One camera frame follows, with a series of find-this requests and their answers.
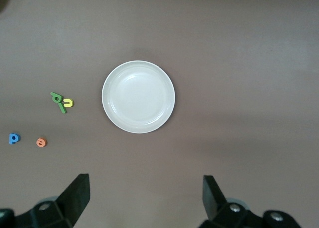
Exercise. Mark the green foam bar letter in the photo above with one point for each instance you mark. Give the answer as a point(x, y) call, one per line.
point(62, 108)

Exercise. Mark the green foam letter a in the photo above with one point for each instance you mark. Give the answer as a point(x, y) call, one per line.
point(53, 96)

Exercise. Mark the beige round plate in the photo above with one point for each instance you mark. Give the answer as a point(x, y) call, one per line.
point(138, 97)

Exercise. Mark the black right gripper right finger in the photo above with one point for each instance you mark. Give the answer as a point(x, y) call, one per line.
point(214, 200)

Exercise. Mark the blue foam letter p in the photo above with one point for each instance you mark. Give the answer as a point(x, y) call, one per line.
point(11, 138)

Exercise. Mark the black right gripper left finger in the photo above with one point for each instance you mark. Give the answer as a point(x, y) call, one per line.
point(72, 195)

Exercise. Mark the orange foam letter e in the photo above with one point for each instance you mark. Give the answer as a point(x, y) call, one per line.
point(40, 143)

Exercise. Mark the yellow foam letter u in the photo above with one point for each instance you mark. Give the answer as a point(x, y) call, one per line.
point(69, 103)

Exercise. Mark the brown table mat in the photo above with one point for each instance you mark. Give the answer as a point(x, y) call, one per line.
point(224, 63)

